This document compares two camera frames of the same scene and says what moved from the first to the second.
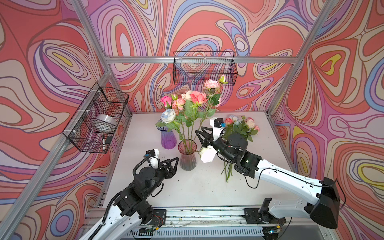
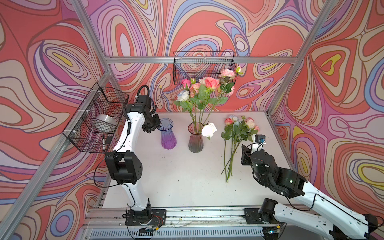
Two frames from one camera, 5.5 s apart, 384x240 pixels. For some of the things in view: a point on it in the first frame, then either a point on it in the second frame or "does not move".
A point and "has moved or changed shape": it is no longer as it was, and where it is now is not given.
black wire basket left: x=93 y=128 does not move
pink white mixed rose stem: x=238 y=125 does not move
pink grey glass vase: x=187 y=147 -> x=195 y=141
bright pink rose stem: x=167 y=101 -> x=186 y=83
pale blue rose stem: x=169 y=122 -> x=182 y=97
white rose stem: x=207 y=153 has moved or changed shape
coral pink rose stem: x=197 y=98 -> x=211 y=83
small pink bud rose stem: x=213 y=85 -> x=227 y=85
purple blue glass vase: x=168 y=138 does not move
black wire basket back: x=195 y=68 does not move
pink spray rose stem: x=180 y=106 -> x=194 y=89
